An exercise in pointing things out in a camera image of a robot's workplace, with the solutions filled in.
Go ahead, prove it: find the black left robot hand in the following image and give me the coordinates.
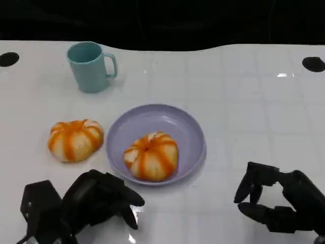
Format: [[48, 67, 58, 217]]
[[62, 169, 145, 231]]

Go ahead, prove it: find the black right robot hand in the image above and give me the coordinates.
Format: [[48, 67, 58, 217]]
[[233, 161, 325, 237]]

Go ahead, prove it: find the orange white toy bread roll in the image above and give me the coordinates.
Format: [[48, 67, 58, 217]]
[[123, 131, 180, 182], [47, 118, 105, 163]]

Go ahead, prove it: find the lilac plate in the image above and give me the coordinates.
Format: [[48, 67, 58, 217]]
[[106, 103, 207, 187]]

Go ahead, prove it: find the pale green mug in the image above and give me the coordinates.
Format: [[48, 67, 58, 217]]
[[67, 41, 118, 93]]

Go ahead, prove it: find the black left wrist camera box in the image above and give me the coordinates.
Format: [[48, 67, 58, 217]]
[[20, 179, 63, 225]]

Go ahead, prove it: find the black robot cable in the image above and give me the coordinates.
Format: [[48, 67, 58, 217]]
[[16, 234, 34, 244]]

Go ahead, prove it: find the black table cable hole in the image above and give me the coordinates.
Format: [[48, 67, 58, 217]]
[[0, 52, 20, 68], [302, 56, 325, 73]]

